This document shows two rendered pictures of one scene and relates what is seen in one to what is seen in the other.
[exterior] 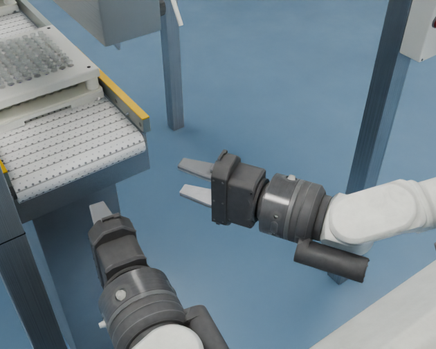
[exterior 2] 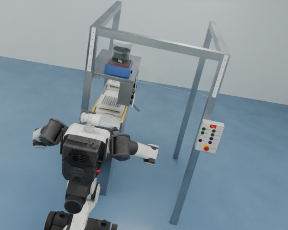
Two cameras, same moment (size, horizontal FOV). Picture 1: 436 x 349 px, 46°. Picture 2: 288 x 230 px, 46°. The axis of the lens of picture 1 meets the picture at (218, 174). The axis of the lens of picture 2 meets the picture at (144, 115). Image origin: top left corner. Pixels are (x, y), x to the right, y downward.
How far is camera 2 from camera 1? 2.04 m
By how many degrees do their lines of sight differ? 32
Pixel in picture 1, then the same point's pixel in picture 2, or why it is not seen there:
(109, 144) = (112, 123)
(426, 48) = (197, 146)
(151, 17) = (127, 103)
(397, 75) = (194, 153)
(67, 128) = (109, 117)
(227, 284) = (140, 201)
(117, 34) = (120, 102)
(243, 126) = (196, 171)
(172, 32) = (184, 124)
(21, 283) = not seen: hidden behind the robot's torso
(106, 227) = not seen: hidden behind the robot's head
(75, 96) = (115, 113)
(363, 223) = not seen: hidden behind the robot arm
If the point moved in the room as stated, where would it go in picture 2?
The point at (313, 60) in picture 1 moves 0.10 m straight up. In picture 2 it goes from (251, 169) to (253, 163)
